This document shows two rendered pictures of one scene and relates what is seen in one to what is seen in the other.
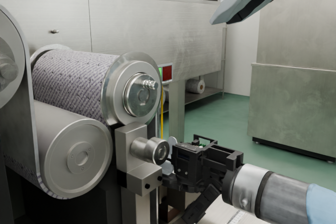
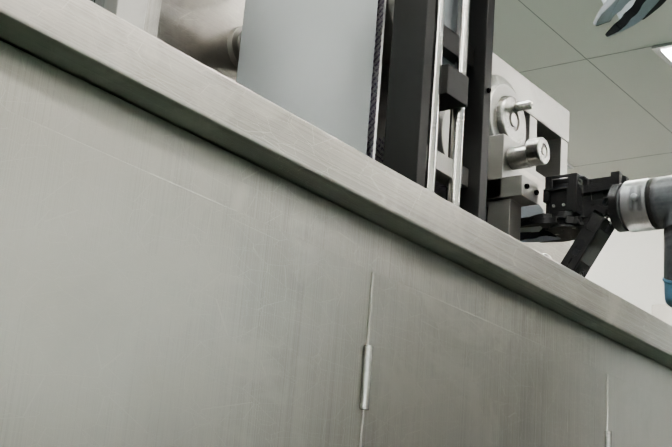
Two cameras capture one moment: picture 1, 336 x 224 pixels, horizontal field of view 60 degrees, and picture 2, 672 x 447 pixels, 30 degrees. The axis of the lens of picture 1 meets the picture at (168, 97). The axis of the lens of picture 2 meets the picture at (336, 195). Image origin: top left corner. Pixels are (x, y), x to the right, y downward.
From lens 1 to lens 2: 1.56 m
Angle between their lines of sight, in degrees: 33
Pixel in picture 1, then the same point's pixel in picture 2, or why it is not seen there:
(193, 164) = (573, 186)
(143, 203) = (515, 224)
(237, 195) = (625, 195)
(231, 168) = (616, 181)
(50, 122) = not seen: hidden behind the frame
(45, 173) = (442, 128)
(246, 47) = not seen: outside the picture
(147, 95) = (517, 123)
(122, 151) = (497, 155)
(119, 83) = (495, 94)
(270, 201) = (659, 185)
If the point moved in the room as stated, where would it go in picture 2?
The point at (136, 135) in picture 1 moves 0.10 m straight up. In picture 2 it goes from (511, 145) to (514, 83)
